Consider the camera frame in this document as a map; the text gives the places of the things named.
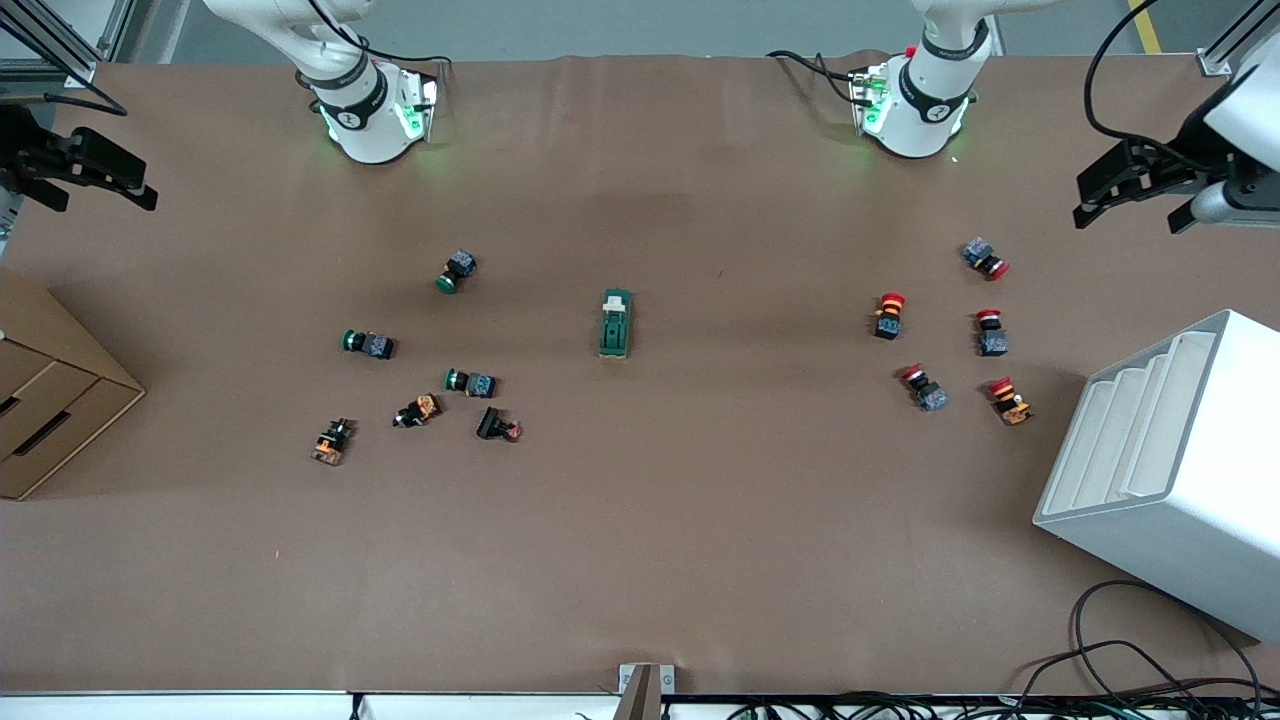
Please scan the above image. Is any brown cardboard box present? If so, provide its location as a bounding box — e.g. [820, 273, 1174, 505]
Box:
[0, 265, 147, 501]

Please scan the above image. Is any black left arm base cable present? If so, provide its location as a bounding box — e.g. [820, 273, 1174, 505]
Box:
[768, 50, 863, 106]

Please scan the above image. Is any aluminium frame profile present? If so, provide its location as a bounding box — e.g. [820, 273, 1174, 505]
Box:
[0, 0, 136, 89]
[1198, 0, 1280, 79]

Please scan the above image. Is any white table edge rail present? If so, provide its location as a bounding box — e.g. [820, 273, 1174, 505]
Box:
[0, 690, 621, 720]

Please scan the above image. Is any black floor cable bundle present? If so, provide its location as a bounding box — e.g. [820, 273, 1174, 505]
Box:
[725, 685, 1280, 720]

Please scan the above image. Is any green load switch white lever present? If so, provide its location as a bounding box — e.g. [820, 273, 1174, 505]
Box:
[599, 288, 634, 359]

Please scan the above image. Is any grey metal bracket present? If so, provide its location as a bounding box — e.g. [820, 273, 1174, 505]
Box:
[618, 663, 676, 720]

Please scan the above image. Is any black right arm base cable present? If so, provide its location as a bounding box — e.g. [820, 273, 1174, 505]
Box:
[308, 0, 453, 69]

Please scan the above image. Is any black arm base cable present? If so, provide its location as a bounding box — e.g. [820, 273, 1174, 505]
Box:
[308, 0, 453, 69]
[768, 50, 863, 106]

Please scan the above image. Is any red emergency button orange block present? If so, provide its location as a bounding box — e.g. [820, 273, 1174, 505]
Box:
[987, 375, 1035, 427]

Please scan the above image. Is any white stepped storage box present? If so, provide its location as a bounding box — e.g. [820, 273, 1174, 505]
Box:
[1033, 309, 1280, 644]

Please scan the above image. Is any brown paper table cover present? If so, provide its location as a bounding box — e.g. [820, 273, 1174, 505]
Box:
[0, 50, 1280, 696]

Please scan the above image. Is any black looped floor cable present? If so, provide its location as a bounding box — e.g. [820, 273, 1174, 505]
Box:
[1010, 580, 1266, 701]

